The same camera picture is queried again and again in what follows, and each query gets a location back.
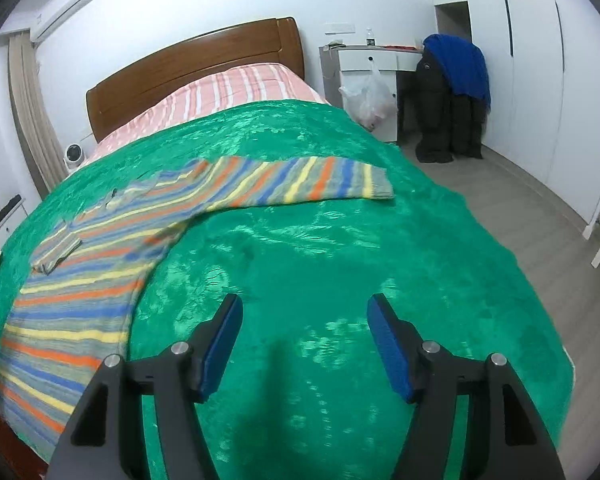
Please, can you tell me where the white wardrobe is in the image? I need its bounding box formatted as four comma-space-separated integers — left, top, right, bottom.
425, 0, 600, 226

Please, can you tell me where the dark red bed frame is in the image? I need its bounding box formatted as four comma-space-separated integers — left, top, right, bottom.
0, 385, 51, 480

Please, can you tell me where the white desk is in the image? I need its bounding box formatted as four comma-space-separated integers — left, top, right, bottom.
319, 42, 426, 143

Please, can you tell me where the pink striped bedding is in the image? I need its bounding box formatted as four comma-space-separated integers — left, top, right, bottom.
87, 62, 331, 163

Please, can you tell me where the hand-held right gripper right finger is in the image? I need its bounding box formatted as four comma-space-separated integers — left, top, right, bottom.
366, 293, 567, 480

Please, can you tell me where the blue cloth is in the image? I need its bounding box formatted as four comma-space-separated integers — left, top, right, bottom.
422, 34, 492, 111

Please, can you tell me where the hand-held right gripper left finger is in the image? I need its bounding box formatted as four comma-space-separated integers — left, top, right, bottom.
46, 293, 244, 480

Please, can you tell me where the beige curtain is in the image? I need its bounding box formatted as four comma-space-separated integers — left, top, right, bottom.
7, 32, 70, 198

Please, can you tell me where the striped knit sweater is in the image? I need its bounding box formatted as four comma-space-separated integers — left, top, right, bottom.
0, 156, 396, 448

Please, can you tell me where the wooden headboard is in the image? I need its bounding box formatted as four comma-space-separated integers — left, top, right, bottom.
86, 16, 307, 143

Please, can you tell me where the green plush blanket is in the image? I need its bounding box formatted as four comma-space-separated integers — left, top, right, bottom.
0, 100, 578, 480

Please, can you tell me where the clear plastic bag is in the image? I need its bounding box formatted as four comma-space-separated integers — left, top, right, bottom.
339, 57, 398, 133

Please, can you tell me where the white air conditioner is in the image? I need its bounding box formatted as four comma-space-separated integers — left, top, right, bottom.
30, 0, 97, 43

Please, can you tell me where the small white fan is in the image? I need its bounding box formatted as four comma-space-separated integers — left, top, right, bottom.
63, 144, 87, 171

